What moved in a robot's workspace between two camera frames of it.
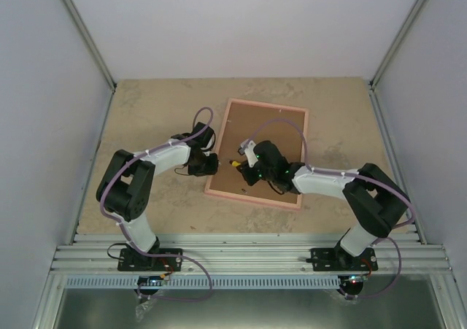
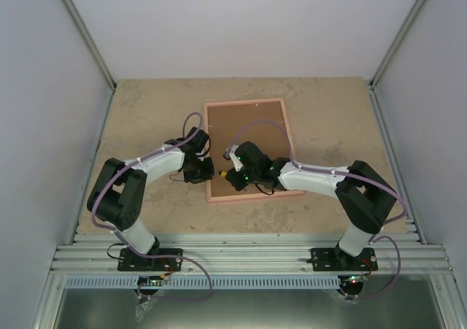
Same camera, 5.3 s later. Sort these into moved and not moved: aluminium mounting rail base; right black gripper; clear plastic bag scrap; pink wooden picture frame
Moved: right black gripper; pink wooden picture frame
Not moved: clear plastic bag scrap; aluminium mounting rail base
